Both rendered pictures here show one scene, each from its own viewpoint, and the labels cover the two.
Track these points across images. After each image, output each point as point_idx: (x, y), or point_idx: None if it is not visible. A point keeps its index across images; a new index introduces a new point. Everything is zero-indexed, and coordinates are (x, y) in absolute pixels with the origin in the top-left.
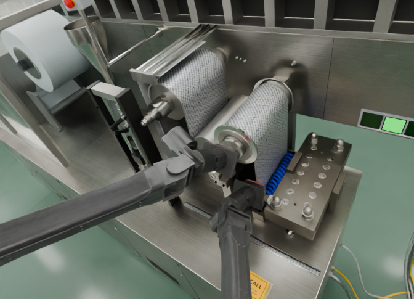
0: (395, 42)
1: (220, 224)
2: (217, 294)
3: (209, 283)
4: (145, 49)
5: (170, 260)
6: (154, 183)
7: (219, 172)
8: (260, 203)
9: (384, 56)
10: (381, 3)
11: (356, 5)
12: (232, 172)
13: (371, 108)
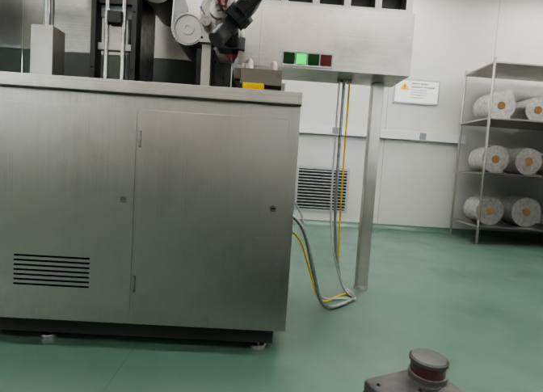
0: (292, 5)
1: (233, 1)
2: (197, 162)
3: (209, 88)
4: (85, 14)
5: (122, 150)
6: None
7: None
8: (243, 44)
9: (288, 13)
10: None
11: None
12: None
13: (288, 49)
